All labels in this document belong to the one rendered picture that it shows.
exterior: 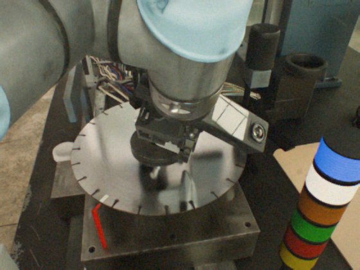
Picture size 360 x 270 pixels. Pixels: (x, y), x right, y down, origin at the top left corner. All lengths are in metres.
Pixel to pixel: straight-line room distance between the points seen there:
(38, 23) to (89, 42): 0.05
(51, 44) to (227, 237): 0.46
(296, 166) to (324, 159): 0.58
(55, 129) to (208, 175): 0.62
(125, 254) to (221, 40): 0.43
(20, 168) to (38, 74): 1.94
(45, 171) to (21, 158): 1.30
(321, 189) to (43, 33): 0.26
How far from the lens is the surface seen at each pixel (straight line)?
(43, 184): 0.85
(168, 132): 0.37
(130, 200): 0.49
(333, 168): 0.29
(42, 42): 0.18
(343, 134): 0.30
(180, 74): 0.23
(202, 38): 0.19
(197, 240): 0.56
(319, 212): 0.33
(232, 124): 0.37
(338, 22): 1.20
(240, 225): 0.58
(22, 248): 0.74
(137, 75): 0.56
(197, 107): 0.28
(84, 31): 0.21
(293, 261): 0.41
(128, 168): 0.54
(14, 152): 2.25
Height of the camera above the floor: 1.33
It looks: 39 degrees down
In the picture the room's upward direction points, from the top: straight up
